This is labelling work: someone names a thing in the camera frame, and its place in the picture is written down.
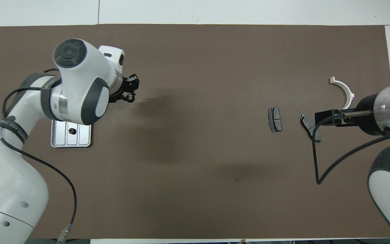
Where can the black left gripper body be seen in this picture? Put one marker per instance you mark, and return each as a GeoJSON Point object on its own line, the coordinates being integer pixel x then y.
{"type": "Point", "coordinates": [130, 83]}

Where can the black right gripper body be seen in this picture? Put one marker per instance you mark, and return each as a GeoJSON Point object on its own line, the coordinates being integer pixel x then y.
{"type": "Point", "coordinates": [367, 115]}

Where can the black bearing gear white centre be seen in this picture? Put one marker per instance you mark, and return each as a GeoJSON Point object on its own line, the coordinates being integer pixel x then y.
{"type": "Point", "coordinates": [130, 98]}

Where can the small black bearing gear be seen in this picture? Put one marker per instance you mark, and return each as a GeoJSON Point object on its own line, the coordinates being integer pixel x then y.
{"type": "Point", "coordinates": [71, 130]}

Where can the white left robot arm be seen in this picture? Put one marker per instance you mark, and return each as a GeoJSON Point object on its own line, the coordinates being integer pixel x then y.
{"type": "Point", "coordinates": [80, 81]}

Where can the silver metal tray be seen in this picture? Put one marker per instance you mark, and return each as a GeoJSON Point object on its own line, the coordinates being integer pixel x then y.
{"type": "Point", "coordinates": [83, 135]}

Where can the long dark grey brake pad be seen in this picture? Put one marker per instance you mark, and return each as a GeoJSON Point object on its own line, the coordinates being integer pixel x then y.
{"type": "Point", "coordinates": [306, 122]}

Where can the short dark grey brake pad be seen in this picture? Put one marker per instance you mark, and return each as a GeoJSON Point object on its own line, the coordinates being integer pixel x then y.
{"type": "Point", "coordinates": [275, 119]}

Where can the brown table mat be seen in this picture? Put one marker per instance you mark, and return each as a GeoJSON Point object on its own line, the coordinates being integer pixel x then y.
{"type": "Point", "coordinates": [195, 169]}

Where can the white semicircular bracket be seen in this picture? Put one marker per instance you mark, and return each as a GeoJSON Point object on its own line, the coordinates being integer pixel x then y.
{"type": "Point", "coordinates": [345, 88]}

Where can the black camera box on rod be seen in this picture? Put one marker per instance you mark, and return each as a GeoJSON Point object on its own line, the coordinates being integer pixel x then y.
{"type": "Point", "coordinates": [327, 117]}

